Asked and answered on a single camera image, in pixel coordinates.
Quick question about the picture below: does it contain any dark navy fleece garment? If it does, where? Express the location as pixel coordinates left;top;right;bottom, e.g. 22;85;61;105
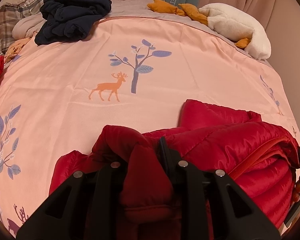
34;0;111;46

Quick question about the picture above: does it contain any red quilted down jacket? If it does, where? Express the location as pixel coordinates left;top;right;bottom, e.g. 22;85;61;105
50;100;300;239

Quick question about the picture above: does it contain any pink printed duvet cover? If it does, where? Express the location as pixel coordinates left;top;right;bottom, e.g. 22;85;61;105
0;0;300;238

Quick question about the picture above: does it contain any grey plaid pillow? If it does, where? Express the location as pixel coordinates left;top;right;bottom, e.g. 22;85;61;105
0;0;44;50

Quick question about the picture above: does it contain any white goose plush toy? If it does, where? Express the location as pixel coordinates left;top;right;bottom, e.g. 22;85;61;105
147;0;271;60

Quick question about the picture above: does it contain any small tan plush toy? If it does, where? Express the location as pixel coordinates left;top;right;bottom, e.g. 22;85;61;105
4;31;37;64

